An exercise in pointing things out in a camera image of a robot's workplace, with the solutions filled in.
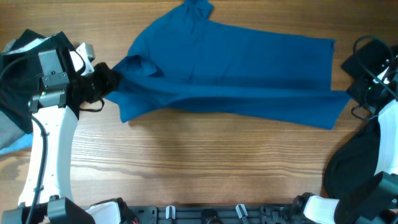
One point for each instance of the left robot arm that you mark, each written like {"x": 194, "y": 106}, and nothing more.
{"x": 66, "y": 79}

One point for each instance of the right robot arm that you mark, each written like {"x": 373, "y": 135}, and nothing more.
{"x": 375, "y": 200}

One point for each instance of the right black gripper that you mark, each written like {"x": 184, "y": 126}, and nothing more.
{"x": 359, "y": 62}

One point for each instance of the blue polo shirt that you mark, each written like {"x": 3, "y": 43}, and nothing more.
{"x": 185, "y": 61}

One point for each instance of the folded grey garment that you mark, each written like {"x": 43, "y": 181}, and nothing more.
{"x": 10, "y": 132}

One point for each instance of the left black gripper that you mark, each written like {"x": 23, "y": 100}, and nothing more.
{"x": 101, "y": 82}

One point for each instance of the folded black garment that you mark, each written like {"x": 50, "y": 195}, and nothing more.
{"x": 21, "y": 79}

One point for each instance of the folded blue jeans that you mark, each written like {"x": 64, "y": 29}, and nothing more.
{"x": 23, "y": 142}

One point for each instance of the black garment pile right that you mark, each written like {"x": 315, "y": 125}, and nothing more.
{"x": 355, "y": 162}

